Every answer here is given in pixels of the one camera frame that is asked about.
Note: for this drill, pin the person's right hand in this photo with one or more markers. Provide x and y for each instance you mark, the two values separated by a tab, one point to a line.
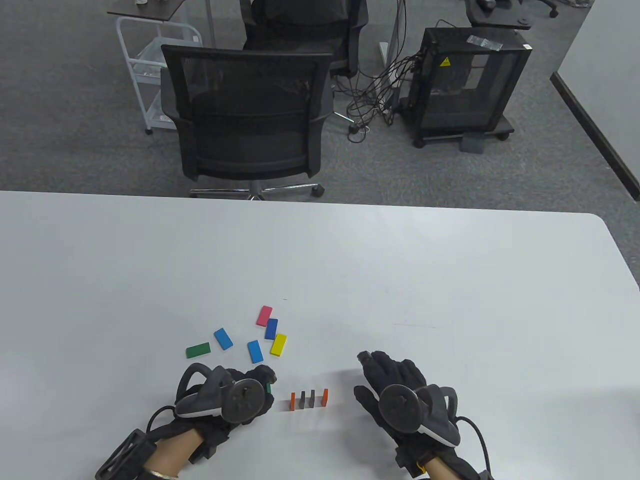
395	372

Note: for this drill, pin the person's left hand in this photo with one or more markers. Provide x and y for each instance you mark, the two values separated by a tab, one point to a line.
260	375

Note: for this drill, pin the light blue domino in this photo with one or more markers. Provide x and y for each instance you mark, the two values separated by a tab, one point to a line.
255	351
223	339

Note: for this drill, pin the yellow domino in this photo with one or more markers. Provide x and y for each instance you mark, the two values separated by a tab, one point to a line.
278	345

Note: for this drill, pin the dark blue domino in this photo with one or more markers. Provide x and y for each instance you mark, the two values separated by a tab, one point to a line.
271	329

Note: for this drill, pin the pink domino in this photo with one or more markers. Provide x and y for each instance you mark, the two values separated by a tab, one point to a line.
264	316

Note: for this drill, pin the person's right forearm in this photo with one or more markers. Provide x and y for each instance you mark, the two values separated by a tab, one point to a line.
436	472

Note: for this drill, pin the person's left forearm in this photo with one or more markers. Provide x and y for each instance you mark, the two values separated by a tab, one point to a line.
172	452

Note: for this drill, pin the grey hand tracker controller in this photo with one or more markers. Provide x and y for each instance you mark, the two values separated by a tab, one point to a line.
400	407
242	400

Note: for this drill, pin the grey foot block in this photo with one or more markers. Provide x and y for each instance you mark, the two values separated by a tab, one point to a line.
472	144

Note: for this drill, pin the black mesh office chair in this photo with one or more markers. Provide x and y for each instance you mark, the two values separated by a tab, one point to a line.
250	125

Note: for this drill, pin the black glass computer case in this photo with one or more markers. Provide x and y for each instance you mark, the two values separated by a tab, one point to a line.
465	100

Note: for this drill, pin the white rolling cart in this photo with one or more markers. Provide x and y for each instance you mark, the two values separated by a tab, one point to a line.
155	112

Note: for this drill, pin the clear plastic bag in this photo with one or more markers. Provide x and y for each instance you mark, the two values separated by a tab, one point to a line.
484	42

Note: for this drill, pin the white desk leg panel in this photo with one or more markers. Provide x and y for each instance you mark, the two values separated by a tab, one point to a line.
397	30

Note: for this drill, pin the black padded office chair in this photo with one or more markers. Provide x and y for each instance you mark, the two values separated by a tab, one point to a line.
300	25

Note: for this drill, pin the white table pole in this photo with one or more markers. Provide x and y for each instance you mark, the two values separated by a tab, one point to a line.
210	22

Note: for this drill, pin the black swivel chair base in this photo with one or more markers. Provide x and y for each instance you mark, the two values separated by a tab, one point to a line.
495	20

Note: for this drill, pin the brown side table top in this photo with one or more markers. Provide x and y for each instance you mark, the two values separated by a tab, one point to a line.
150	11

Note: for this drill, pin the black chair leg with caster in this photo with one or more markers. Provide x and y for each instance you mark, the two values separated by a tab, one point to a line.
551	10

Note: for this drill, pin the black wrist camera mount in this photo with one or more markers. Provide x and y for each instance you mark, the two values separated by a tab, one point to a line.
117	457

